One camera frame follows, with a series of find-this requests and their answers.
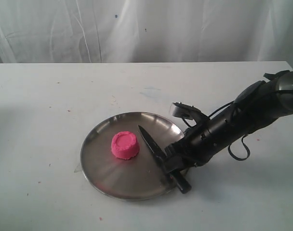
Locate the white backdrop curtain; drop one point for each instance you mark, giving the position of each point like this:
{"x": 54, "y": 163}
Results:
{"x": 121, "y": 31}

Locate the round stainless steel plate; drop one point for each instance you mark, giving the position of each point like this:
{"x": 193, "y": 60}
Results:
{"x": 138, "y": 178}

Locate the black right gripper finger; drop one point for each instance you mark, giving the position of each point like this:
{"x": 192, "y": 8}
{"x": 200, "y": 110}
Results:
{"x": 170, "y": 156}
{"x": 174, "y": 162}

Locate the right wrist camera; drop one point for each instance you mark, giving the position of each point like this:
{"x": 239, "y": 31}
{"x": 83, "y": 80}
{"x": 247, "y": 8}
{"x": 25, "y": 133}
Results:
{"x": 185, "y": 111}

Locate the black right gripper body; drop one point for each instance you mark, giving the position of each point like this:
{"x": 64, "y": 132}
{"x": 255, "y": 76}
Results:
{"x": 199, "y": 144}

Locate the pink dough lump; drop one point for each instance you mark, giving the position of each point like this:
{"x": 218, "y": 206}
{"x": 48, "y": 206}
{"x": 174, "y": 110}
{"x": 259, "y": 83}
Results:
{"x": 125, "y": 145}

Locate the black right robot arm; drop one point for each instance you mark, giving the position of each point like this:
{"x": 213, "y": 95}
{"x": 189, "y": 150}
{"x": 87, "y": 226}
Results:
{"x": 258, "y": 106}

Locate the black knife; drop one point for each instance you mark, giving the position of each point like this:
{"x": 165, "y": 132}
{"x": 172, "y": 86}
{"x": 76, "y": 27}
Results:
{"x": 158, "y": 155}

